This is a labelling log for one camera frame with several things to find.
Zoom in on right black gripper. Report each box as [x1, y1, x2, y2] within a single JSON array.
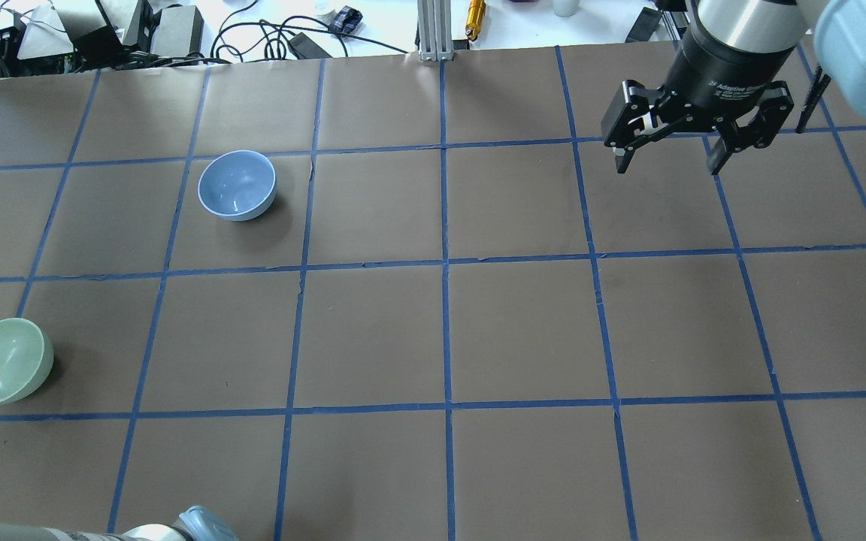
[[601, 23, 793, 175]]

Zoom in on green ceramic bowl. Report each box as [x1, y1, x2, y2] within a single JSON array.
[[0, 318, 54, 405]]

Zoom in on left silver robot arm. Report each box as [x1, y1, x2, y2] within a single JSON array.
[[0, 261, 252, 539]]

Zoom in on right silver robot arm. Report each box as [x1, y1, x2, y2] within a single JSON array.
[[601, 1, 866, 174]]

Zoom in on blue ceramic bowl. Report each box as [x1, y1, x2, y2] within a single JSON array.
[[197, 150, 277, 222]]

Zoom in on black phone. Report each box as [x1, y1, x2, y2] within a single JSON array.
[[625, 7, 662, 42]]

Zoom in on yellow cylindrical tool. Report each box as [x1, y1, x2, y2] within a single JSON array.
[[464, 0, 487, 41]]

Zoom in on black power adapter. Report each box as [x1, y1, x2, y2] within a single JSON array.
[[286, 33, 332, 59]]

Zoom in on aluminium frame post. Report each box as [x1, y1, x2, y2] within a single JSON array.
[[416, 0, 455, 62]]

